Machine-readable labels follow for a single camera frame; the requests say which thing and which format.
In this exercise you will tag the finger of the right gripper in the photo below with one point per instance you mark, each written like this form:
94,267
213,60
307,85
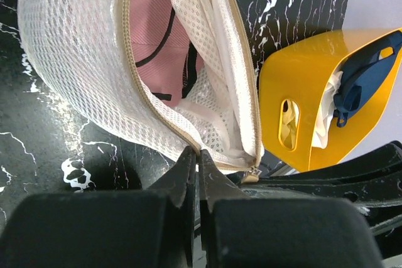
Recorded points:
372,182

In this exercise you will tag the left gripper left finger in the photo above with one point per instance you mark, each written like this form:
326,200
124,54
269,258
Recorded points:
178,184

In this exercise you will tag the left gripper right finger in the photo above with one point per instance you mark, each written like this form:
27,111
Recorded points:
214,186

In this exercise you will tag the white cloth in basket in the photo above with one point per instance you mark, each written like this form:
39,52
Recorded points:
291,113

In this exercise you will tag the navy blue garment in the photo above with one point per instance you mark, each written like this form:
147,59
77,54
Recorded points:
363,74

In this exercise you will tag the yellow plastic basket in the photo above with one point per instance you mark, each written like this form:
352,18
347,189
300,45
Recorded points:
300,73

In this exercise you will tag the black marble pattern mat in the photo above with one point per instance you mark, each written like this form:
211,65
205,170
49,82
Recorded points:
48,146

